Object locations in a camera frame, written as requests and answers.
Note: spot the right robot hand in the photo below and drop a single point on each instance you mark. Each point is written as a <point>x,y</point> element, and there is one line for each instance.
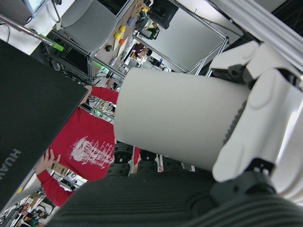
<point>165,201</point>

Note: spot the white paper cup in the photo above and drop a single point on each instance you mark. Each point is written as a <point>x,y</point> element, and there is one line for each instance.
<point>177,113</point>

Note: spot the person in red shirt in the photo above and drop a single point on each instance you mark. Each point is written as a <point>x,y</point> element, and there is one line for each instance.
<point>82,127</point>

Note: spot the brown cardboard box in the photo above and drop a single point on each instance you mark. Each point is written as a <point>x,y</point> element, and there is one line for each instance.
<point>59,169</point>

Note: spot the person in green top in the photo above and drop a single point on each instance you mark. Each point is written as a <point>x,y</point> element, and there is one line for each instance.
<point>35,216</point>

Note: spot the seated person dark top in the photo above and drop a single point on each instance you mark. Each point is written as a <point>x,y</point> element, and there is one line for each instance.
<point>140,48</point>

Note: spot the green toy fruit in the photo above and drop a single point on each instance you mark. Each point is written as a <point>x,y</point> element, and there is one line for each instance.
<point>108,48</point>

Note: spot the orange toy fruit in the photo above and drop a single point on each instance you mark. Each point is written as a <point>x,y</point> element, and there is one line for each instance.
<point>121,41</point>

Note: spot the black computer monitor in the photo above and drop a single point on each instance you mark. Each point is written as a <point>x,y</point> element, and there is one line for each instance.
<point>28,106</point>

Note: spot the wooden table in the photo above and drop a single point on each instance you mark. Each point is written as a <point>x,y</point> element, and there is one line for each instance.
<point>127,33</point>

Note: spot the yellow toy fruit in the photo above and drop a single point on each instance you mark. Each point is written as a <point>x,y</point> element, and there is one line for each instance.
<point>122,28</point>
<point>117,35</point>

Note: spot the blue toy block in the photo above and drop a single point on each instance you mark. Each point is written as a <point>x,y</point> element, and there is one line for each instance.
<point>131,22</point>

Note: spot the small black monitor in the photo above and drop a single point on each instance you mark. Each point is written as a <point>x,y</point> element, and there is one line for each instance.
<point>164,11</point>

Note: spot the grey office chair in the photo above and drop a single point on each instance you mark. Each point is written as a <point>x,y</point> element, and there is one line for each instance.
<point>87,23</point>

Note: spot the silver metal pole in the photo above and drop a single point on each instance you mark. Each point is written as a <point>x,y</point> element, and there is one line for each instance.
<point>23,29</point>

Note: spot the aluminium frame cage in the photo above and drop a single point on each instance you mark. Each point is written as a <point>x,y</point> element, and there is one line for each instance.
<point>189,35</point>

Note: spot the aluminium frame beam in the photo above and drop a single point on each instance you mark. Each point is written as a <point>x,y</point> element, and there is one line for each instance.
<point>272,28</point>

